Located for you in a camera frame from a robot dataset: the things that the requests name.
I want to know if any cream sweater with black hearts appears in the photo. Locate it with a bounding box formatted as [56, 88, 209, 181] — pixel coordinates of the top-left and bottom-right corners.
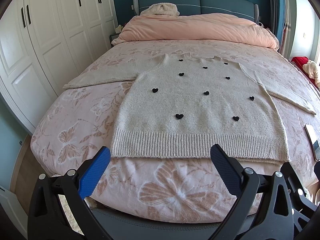
[66, 53, 315, 162]

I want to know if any smartphone on bed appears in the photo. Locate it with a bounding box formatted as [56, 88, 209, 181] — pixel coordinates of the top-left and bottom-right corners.
[304, 124, 320, 161]

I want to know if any pink butterfly bedspread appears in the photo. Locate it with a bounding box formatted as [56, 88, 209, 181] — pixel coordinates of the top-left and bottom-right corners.
[30, 41, 319, 223]

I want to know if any cream garment by window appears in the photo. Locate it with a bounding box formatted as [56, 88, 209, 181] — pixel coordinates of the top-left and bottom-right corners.
[303, 60, 320, 88]

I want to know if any red cloth by window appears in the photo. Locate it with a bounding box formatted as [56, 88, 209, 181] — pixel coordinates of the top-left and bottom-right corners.
[291, 56, 309, 72]

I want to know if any white wardrobe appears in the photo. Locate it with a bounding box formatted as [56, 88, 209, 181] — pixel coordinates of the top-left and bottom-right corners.
[1, 0, 117, 133]

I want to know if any pink duvet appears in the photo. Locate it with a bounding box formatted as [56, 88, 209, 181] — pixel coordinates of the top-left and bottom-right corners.
[112, 13, 279, 50]

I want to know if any blue upholstered headboard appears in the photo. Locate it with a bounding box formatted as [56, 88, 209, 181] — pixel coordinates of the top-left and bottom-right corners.
[132, 0, 260, 23]

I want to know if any cream blanket on pillow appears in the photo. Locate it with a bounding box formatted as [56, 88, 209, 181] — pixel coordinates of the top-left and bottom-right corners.
[140, 3, 180, 16]

